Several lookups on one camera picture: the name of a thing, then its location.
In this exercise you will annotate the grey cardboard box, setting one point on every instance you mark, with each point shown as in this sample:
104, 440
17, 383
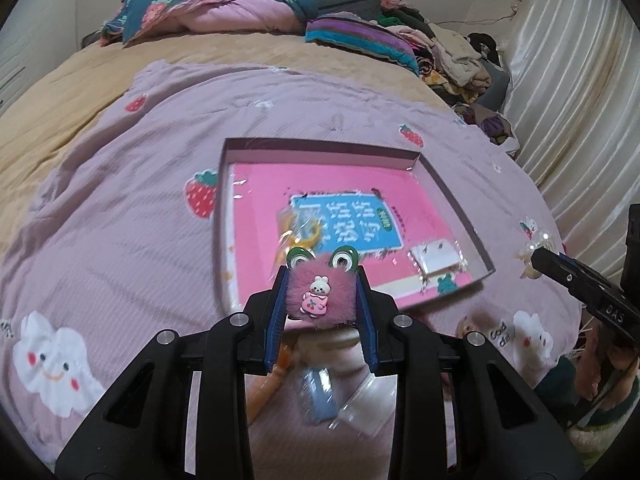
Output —
350, 147

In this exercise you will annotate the blue strawberry print quilt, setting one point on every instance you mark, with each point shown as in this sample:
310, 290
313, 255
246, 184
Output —
220, 15

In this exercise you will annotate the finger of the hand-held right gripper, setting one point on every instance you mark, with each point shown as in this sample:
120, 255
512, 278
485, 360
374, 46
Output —
560, 265

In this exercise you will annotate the clear plastic bag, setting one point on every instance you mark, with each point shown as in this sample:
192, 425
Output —
370, 410

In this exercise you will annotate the pink book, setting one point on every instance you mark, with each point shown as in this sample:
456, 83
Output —
260, 195

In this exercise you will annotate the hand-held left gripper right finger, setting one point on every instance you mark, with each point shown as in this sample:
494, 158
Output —
367, 320

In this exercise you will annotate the pearl hair claw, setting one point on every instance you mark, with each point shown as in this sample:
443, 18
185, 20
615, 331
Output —
542, 237

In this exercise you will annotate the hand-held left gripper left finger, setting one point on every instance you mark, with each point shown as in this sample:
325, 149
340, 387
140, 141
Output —
276, 310

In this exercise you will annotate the white wardrobe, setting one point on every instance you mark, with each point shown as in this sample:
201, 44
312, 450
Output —
30, 35

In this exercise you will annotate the striped folded blanket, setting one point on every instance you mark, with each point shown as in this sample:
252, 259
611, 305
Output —
360, 35

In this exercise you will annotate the yellow bedsheet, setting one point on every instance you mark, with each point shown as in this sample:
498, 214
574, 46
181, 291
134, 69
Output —
75, 90

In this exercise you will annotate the blue hair accessory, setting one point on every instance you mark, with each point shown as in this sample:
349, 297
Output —
320, 395

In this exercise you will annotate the white curtain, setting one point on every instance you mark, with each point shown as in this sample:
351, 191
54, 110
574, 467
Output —
575, 110

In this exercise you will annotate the purple printed blanket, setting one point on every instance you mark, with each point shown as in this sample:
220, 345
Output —
125, 260

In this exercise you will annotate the white earring card packet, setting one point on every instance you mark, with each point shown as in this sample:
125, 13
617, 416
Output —
440, 259

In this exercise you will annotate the person's right hand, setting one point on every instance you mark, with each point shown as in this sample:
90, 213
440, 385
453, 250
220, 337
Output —
592, 375

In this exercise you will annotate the pile of clothes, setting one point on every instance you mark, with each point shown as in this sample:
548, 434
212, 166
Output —
460, 60

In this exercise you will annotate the pink fuzzy frog hair clip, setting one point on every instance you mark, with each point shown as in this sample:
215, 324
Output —
305, 280

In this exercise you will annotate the mesh bow hair clip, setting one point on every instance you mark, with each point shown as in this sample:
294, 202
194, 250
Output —
472, 327

